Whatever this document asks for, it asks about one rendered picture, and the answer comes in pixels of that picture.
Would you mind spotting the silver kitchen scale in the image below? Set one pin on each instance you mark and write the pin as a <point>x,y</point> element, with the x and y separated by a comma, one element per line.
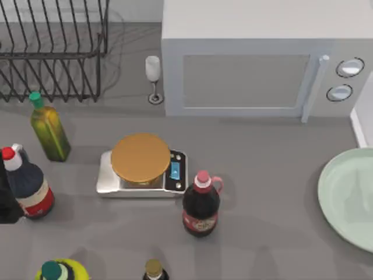
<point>140,163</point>

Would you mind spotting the dark red jug bottle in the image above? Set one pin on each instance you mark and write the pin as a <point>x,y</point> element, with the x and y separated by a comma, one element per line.
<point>200,207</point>

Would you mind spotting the clear wine glass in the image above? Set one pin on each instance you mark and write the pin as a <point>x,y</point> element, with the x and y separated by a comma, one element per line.
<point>152,68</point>

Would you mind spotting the pale microwave oven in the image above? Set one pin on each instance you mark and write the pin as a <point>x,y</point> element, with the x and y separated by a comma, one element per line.
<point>233,38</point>

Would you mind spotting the dark bottle with gold cap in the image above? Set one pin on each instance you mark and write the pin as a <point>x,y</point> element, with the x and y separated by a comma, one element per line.
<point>154,271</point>

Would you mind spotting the green oil bottle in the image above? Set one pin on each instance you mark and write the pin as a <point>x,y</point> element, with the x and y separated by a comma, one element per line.
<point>51,131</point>

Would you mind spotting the small microwave knob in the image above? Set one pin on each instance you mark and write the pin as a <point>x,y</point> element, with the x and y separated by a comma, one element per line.
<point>339,92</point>

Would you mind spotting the dark bottle with red cap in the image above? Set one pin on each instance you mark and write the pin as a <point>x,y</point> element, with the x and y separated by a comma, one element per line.
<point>29,186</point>

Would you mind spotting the pale green plate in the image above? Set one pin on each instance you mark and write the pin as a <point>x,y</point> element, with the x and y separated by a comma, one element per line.
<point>349,198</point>

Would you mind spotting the large microwave knob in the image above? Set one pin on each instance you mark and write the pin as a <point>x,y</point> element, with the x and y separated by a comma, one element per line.
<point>349,67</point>

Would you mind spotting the yellow bottle with green cap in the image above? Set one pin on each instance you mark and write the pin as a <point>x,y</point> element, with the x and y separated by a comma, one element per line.
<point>62,271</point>

